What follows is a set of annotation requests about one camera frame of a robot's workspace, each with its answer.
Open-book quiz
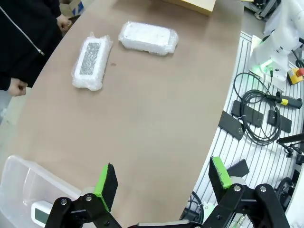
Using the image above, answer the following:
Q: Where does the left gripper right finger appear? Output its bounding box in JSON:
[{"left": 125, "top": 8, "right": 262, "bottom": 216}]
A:
[{"left": 203, "top": 156, "right": 290, "bottom": 228}]

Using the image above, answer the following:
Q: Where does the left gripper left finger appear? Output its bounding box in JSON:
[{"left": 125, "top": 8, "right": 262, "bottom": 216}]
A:
[{"left": 46, "top": 163, "right": 122, "bottom": 228}]

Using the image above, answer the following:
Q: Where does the unwrapped white clock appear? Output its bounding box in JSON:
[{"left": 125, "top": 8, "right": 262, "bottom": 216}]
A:
[{"left": 30, "top": 200, "right": 54, "bottom": 225}]

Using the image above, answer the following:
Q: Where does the bubble-wrapped clock grey display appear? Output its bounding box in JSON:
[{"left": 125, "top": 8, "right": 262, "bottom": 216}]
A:
[{"left": 72, "top": 32, "right": 114, "bottom": 91}]

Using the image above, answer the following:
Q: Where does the person's right forearm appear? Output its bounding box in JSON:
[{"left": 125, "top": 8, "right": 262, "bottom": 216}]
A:
[{"left": 0, "top": 54, "right": 33, "bottom": 91}]

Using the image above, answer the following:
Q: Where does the person's left forearm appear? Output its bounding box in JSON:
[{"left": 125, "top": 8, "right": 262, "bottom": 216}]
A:
[{"left": 46, "top": 0, "right": 63, "bottom": 19}]

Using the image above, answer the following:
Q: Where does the bubble-wrapped clock plain white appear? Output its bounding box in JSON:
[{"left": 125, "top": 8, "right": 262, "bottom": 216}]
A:
[{"left": 118, "top": 20, "right": 179, "bottom": 57}]

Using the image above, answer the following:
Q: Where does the person's right hand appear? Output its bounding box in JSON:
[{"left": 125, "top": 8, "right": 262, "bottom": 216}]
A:
[{"left": 8, "top": 78, "right": 27, "bottom": 97}]

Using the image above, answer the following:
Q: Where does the person's left hand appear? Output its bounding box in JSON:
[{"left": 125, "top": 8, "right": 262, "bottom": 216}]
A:
[{"left": 57, "top": 14, "right": 72, "bottom": 33}]

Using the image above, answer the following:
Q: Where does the black metal plate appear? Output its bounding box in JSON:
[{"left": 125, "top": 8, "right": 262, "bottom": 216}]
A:
[
  {"left": 231, "top": 99, "right": 264, "bottom": 128},
  {"left": 219, "top": 111, "right": 244, "bottom": 140},
  {"left": 267, "top": 109, "right": 292, "bottom": 133},
  {"left": 227, "top": 159, "right": 250, "bottom": 178}
]

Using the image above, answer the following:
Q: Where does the clear plastic bin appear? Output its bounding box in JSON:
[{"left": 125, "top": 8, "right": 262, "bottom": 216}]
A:
[{"left": 0, "top": 155, "right": 84, "bottom": 228}]

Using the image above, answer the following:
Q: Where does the yellow emergency stop button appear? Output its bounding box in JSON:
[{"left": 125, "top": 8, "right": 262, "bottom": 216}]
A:
[{"left": 286, "top": 67, "right": 304, "bottom": 85}]

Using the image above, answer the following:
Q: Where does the person in black jacket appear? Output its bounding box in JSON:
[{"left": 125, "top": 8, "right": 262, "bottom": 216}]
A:
[{"left": 0, "top": 0, "right": 63, "bottom": 91}]

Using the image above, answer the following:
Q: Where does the blue and white carton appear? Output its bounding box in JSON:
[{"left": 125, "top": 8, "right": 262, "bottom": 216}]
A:
[{"left": 59, "top": 0, "right": 85, "bottom": 17}]

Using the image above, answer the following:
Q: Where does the slotted aluminium base plate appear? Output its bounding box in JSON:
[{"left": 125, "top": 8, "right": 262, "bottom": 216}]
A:
[{"left": 180, "top": 30, "right": 304, "bottom": 228}]

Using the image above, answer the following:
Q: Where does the black camera stand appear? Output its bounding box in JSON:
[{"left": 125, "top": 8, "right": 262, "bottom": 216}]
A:
[{"left": 276, "top": 133, "right": 304, "bottom": 164}]

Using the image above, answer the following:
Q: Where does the coiled black cable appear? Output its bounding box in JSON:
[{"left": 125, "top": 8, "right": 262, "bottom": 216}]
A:
[{"left": 234, "top": 72, "right": 282, "bottom": 145}]

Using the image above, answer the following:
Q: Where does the black handheld enabling switch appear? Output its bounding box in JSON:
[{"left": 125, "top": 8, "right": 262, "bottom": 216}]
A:
[{"left": 266, "top": 92, "right": 304, "bottom": 110}]

